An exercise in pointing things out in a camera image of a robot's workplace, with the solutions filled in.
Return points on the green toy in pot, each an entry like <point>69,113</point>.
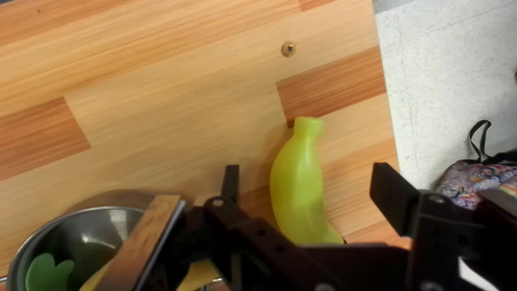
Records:
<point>45,273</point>

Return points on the colourful bag on floor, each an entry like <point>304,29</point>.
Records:
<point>464,180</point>

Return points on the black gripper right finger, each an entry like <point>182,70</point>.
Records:
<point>444,233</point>

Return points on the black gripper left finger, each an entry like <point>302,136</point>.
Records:
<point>249,252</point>

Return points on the small metal pot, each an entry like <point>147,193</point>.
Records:
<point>94,236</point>

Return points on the yellow toy in pot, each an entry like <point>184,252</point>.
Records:
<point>123,275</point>

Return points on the yellow-green toy banana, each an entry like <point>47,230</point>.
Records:
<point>296,186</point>

